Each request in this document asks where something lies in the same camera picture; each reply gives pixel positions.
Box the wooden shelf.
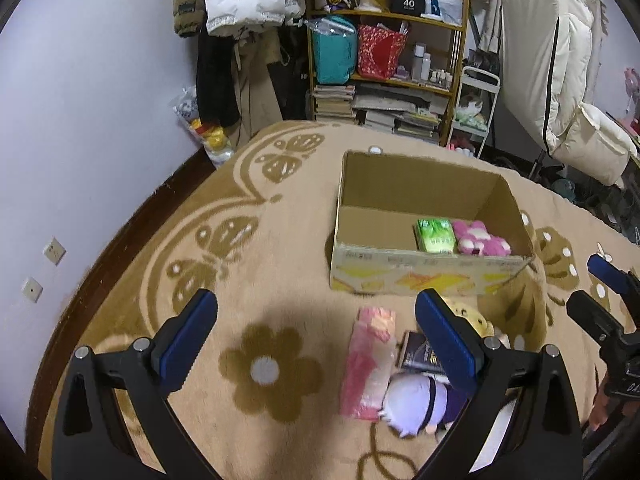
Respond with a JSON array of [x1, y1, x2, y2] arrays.
[[305, 0, 472, 147]]

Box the green tissue pack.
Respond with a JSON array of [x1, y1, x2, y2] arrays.
[[414, 217, 458, 256]]

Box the white trolley cart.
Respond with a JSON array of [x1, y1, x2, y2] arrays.
[[446, 66, 501, 159]]

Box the clear bag of toys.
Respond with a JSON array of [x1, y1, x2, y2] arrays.
[[172, 87, 237, 167]]

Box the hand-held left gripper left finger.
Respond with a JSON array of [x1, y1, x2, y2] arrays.
[[51, 288, 219, 480]]

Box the red gift bag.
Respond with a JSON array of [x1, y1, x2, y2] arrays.
[[357, 24, 409, 81]]

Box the white-haired plush doll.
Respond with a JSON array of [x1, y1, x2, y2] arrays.
[[377, 371, 471, 441]]

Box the beige flower blanket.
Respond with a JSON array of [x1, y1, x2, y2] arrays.
[[37, 120, 640, 480]]

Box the stack of books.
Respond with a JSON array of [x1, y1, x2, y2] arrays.
[[312, 84, 357, 122]]

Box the black hanging garment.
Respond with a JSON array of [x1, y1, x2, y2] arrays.
[[196, 30, 242, 129], [267, 25, 314, 122]]

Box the dark brown packet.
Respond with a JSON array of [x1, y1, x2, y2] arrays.
[[397, 331, 449, 376]]

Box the khaki trousers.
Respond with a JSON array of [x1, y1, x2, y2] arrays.
[[234, 35, 284, 147]]

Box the white padded chair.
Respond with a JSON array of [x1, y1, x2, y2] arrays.
[[501, 0, 640, 189]]

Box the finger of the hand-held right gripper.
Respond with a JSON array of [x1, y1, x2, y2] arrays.
[[566, 290, 627, 347], [587, 254, 640, 307]]

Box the pink plush toy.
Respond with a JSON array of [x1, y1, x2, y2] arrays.
[[451, 220, 512, 258]]

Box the wall socket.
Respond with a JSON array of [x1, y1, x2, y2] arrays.
[[21, 276, 45, 304], [42, 236, 67, 266]]

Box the pink plastic packet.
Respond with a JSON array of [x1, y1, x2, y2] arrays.
[[340, 306, 399, 420]]

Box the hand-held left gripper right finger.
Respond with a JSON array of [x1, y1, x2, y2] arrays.
[[415, 288, 583, 480]]

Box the person's right hand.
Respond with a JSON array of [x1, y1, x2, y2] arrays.
[[589, 391, 619, 434]]

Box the teal bag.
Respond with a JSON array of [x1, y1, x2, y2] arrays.
[[311, 16, 359, 86]]

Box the yellow plush toy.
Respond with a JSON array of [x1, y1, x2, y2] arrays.
[[442, 296, 497, 339]]

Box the pile of papers and magazines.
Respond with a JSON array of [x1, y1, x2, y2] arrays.
[[352, 86, 444, 144]]

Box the cardboard box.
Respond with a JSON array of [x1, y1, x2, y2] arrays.
[[329, 151, 536, 296]]

